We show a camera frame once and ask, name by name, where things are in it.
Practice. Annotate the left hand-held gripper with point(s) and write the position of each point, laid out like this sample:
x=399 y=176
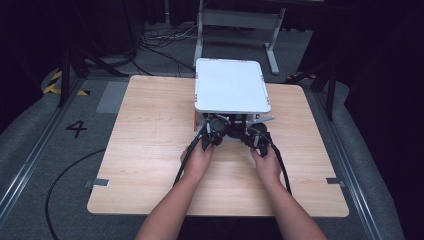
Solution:
x=230 y=86

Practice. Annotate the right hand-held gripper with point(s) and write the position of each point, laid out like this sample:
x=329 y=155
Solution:
x=258 y=138

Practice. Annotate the person's right hand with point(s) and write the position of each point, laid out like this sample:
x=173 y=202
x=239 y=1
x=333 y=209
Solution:
x=268 y=168

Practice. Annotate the person's left hand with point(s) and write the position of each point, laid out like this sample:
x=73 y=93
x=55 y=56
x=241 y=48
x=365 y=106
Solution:
x=198 y=163

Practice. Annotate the black tripod stand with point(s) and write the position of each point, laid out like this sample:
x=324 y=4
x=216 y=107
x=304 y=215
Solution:
x=66 y=73
x=330 y=90

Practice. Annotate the grey tape strip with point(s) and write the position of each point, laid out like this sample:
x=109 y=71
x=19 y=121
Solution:
x=97 y=182
x=335 y=181

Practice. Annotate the yellow black floor tape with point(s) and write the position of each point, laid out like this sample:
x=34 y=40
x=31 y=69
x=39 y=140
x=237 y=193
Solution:
x=53 y=87

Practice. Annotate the white metal stand frame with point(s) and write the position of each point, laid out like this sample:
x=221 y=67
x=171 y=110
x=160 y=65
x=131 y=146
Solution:
x=240 y=20

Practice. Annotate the metal floor rail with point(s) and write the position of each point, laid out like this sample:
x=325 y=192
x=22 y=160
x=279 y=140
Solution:
x=346 y=166
x=30 y=163

